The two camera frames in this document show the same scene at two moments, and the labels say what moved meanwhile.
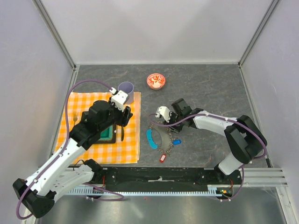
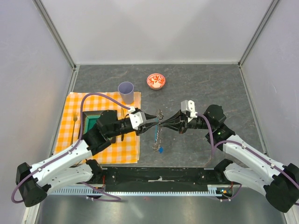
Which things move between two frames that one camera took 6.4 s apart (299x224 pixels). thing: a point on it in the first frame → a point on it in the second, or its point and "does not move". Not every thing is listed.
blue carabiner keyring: [151, 141] → [156, 128]
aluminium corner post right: [272, 5] does not move
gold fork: [74, 115] does not move
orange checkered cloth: [125, 150] does not move
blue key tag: [176, 142] → [160, 150]
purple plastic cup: [128, 87] does not move
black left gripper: [124, 119] → [143, 129]
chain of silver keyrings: [159, 122] → [156, 128]
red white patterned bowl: [156, 81] does not move
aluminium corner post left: [62, 46] does not move
